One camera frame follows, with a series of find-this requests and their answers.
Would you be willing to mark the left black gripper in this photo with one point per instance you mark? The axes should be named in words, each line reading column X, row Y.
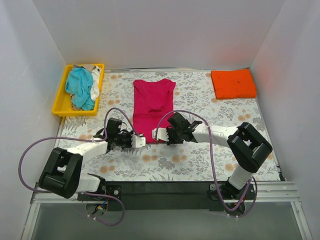
column 129, row 140

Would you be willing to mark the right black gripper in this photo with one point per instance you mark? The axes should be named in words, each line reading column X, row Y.
column 169, row 135

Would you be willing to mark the magenta t shirt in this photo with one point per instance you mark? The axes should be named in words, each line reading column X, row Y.
column 152, row 100

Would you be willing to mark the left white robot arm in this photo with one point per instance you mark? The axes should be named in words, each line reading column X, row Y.
column 62, row 174

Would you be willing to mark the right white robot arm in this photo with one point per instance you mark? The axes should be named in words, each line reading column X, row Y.
column 248, row 146

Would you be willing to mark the floral table mat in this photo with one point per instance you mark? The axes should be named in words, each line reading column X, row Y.
column 193, row 94

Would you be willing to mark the yellow plastic tray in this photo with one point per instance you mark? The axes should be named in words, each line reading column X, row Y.
column 62, row 105

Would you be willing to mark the folded orange t shirt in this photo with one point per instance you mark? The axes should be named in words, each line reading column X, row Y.
column 233, row 84

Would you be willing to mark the light blue t shirt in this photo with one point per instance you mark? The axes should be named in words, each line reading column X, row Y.
column 78, row 84

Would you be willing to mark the white t shirt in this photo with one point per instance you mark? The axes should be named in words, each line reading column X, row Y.
column 96, row 74

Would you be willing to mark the beige t shirt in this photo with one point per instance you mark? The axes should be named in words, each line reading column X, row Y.
column 88, row 67

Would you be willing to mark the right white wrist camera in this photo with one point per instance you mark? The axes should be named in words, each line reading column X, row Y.
column 160, row 134

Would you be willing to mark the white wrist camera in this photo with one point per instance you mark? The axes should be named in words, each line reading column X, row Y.
column 138, row 141
column 160, row 134

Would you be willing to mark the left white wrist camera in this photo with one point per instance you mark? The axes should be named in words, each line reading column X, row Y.
column 138, row 141

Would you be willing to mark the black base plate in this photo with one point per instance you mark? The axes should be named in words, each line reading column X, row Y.
column 162, row 195

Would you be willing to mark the aluminium rail frame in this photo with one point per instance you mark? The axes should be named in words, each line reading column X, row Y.
column 274, row 213

